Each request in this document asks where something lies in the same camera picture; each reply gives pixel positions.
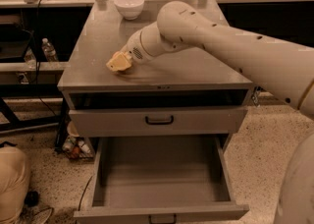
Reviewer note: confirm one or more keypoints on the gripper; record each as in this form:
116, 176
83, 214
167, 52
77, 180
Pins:
134, 48

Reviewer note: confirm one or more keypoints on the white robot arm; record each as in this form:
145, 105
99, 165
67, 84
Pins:
283, 68

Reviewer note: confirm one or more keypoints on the grey metal drawer cabinet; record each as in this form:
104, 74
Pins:
190, 78

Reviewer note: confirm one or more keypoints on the grey upper drawer front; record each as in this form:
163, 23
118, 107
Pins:
158, 121

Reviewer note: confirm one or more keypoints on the open grey lower drawer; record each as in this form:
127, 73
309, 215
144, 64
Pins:
160, 180

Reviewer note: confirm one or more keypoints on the white ceramic bowl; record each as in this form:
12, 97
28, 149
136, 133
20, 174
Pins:
129, 9

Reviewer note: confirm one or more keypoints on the clear plastic water bottle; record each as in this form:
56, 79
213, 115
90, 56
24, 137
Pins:
49, 50

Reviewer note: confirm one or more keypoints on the person in beige trousers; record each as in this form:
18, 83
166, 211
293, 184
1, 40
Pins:
14, 183

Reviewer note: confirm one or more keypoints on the wire basket of small items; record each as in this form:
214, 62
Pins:
75, 146

